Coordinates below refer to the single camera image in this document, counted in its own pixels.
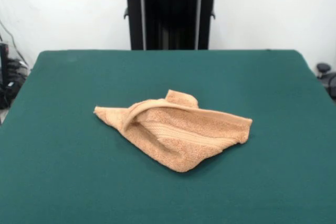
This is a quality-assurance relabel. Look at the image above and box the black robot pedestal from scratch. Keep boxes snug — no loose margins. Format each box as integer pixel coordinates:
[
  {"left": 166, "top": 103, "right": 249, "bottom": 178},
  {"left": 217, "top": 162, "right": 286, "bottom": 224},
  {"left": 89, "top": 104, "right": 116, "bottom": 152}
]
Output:
[{"left": 115, "top": 0, "right": 226, "bottom": 51}]

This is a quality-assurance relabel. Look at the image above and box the black equipment with cables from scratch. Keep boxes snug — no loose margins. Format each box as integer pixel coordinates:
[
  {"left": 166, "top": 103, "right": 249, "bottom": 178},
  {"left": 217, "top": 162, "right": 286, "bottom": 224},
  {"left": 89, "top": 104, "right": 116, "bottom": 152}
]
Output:
[{"left": 0, "top": 41, "right": 30, "bottom": 110}]

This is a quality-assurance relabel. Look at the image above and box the orange terry towel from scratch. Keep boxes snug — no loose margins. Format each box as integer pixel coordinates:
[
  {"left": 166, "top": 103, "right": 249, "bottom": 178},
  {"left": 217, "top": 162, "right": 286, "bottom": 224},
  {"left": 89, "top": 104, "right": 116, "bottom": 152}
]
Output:
[{"left": 93, "top": 89, "right": 253, "bottom": 174}]

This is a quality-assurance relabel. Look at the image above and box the dark green table cloth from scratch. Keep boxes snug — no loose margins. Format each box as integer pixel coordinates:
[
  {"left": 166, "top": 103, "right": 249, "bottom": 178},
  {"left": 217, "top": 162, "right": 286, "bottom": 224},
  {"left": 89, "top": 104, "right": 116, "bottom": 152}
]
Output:
[{"left": 0, "top": 49, "right": 336, "bottom": 224}]

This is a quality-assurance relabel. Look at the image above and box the grey office chair base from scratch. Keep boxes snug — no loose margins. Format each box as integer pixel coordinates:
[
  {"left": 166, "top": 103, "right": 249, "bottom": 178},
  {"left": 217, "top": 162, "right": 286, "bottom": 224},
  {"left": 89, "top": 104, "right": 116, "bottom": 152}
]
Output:
[{"left": 316, "top": 62, "right": 336, "bottom": 101}]

